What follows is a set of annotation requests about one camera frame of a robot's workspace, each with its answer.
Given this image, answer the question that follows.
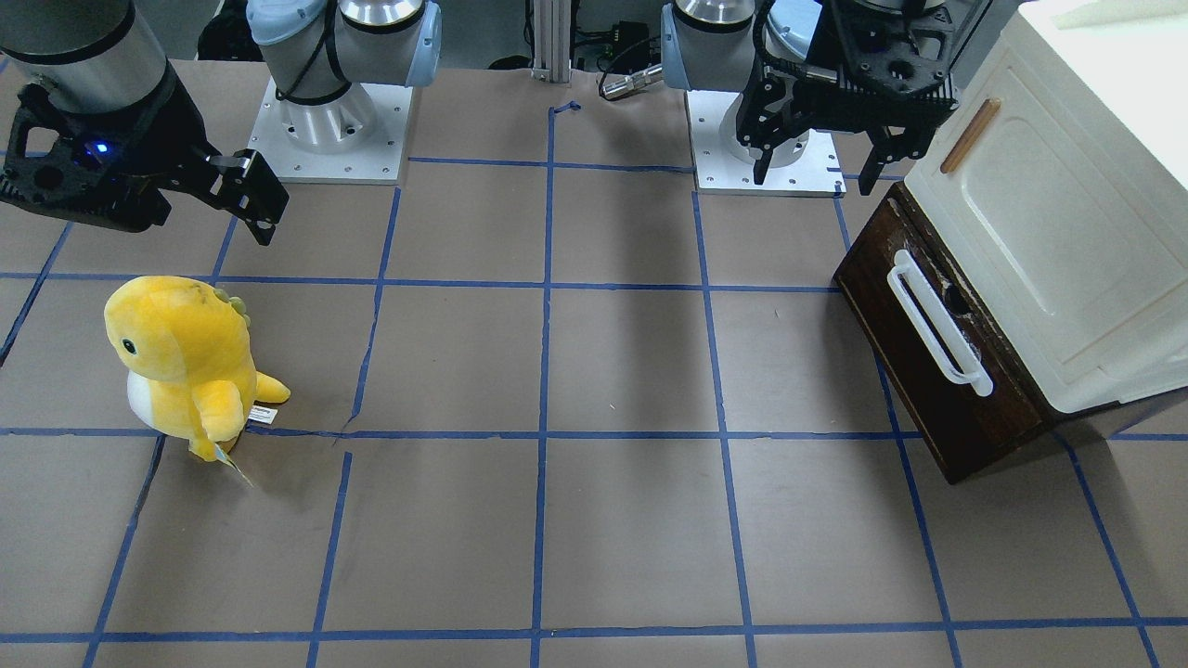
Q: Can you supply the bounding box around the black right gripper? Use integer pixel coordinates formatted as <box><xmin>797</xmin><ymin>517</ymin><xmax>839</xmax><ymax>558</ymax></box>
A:
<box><xmin>1</xmin><ymin>65</ymin><xmax>290</xmax><ymax>247</ymax></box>

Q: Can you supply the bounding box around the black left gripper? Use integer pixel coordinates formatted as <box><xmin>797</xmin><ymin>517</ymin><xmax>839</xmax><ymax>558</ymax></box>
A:
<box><xmin>738</xmin><ymin>1</ymin><xmax>960</xmax><ymax>196</ymax></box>

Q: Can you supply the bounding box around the white drawer handle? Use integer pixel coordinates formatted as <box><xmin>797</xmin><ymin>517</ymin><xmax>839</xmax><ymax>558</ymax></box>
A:
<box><xmin>886</xmin><ymin>248</ymin><xmax>994</xmax><ymax>397</ymax></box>

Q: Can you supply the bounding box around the dark brown wooden drawer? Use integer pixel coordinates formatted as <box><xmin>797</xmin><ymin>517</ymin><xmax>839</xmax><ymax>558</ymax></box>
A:
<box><xmin>834</xmin><ymin>183</ymin><xmax>1062</xmax><ymax>483</ymax></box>

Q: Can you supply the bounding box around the yellow plush dinosaur toy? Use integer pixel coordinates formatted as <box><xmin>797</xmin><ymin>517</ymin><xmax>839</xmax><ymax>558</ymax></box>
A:
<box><xmin>103</xmin><ymin>276</ymin><xmax>291</xmax><ymax>470</ymax></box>

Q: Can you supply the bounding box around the cream plastic storage box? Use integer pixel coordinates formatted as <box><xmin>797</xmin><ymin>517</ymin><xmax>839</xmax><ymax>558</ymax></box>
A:
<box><xmin>905</xmin><ymin>1</ymin><xmax>1187</xmax><ymax>412</ymax></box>

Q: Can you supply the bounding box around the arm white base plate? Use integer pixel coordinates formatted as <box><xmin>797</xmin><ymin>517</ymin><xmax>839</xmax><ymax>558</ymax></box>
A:
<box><xmin>685</xmin><ymin>89</ymin><xmax>846</xmax><ymax>198</ymax></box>
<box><xmin>249</xmin><ymin>80</ymin><xmax>416</xmax><ymax>185</ymax></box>

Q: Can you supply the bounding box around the silver cable connector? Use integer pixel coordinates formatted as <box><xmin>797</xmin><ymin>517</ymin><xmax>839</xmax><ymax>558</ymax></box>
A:
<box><xmin>598</xmin><ymin>63</ymin><xmax>665</xmax><ymax>102</ymax></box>

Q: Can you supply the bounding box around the aluminium frame post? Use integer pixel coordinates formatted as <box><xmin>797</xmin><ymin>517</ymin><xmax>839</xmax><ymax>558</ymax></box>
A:
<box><xmin>531</xmin><ymin>0</ymin><xmax>575</xmax><ymax>87</ymax></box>

